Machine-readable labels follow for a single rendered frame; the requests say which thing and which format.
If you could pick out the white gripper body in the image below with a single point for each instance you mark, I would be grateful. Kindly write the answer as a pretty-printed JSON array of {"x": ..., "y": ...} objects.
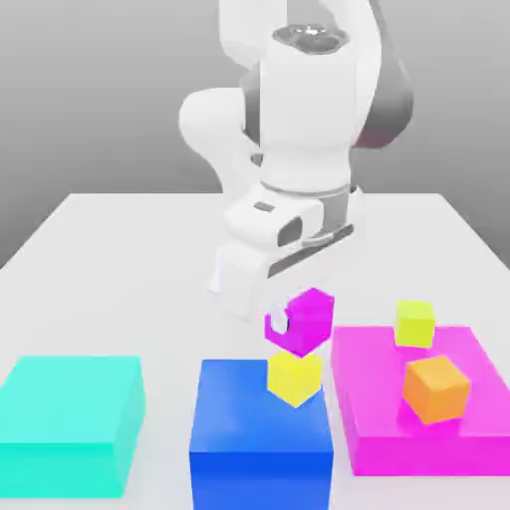
[{"x": 243, "y": 275}]

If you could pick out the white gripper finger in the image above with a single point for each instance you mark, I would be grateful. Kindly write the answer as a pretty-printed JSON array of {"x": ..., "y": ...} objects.
[{"x": 279, "y": 318}]

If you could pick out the small magenta cube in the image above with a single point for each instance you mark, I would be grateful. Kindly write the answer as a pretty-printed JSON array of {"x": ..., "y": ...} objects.
[{"x": 308, "y": 322}]

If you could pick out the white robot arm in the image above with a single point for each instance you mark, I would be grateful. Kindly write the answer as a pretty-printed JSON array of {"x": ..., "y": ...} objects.
[{"x": 303, "y": 119}]

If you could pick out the large blue box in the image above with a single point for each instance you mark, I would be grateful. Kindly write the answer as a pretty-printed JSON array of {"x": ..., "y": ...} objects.
[{"x": 255, "y": 450}]

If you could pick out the large cyan box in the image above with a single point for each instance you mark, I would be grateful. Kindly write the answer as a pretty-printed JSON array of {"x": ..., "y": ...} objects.
[{"x": 67, "y": 422}]

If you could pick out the large magenta box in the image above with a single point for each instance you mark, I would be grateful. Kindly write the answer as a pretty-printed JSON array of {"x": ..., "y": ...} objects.
[{"x": 378, "y": 402}]

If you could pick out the small lime yellow cube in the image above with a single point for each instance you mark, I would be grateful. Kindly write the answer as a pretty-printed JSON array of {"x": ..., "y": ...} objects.
[{"x": 414, "y": 323}]

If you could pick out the small orange cube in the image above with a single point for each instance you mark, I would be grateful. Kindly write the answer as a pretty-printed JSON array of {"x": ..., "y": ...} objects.
[{"x": 435, "y": 389}]

